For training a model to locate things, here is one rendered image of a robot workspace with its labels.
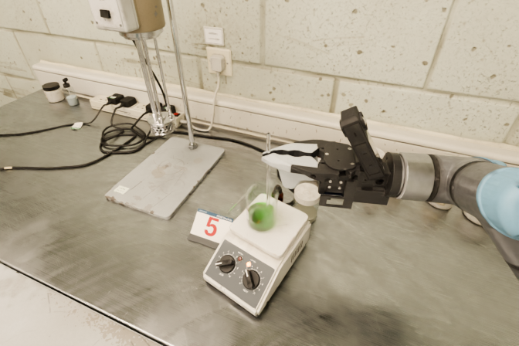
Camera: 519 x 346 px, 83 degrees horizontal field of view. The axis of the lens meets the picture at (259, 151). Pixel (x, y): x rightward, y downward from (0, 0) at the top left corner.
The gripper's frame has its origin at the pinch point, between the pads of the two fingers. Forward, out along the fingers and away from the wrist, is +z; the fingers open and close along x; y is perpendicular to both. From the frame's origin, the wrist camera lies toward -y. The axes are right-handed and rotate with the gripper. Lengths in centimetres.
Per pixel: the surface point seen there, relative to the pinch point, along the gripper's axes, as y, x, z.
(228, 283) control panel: 22.5, -10.1, 6.1
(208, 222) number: 23.2, 3.6, 13.8
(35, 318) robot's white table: 26, -20, 39
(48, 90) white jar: 20, 56, 94
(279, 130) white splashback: 21.1, 42.0, 1.6
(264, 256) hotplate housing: 19.1, -6.1, 0.0
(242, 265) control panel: 20.6, -7.5, 3.9
